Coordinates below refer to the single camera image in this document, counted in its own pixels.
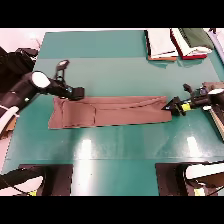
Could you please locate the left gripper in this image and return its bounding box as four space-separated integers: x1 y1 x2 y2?
62 86 86 101

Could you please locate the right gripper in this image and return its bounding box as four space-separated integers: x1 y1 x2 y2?
179 87 210 117

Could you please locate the brown garment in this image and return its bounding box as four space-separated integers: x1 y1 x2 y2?
47 95 173 130

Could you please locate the beige garment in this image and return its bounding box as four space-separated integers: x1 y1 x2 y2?
207 108 224 142

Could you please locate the orange garment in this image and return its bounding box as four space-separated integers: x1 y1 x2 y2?
147 55 178 63

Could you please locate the white garment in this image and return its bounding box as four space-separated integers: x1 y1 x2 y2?
172 28 213 57
146 28 179 59

